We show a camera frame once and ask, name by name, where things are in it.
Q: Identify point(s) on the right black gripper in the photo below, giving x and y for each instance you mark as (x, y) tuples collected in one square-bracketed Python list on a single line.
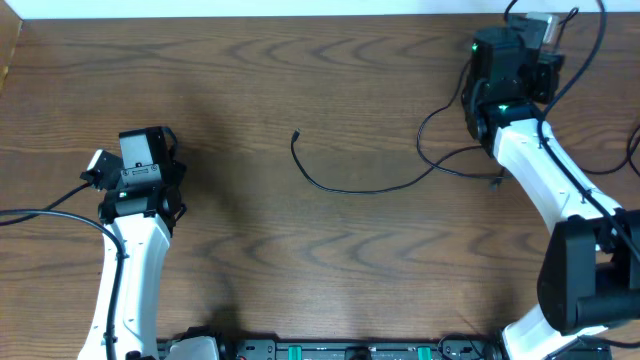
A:
[(548, 65)]

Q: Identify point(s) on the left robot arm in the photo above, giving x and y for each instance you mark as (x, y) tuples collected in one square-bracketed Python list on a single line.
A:
[(140, 209)]

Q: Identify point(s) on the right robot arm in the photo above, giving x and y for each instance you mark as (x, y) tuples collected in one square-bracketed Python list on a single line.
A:
[(589, 279)]

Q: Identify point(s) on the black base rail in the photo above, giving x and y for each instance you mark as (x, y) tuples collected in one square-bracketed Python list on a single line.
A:
[(380, 350)]

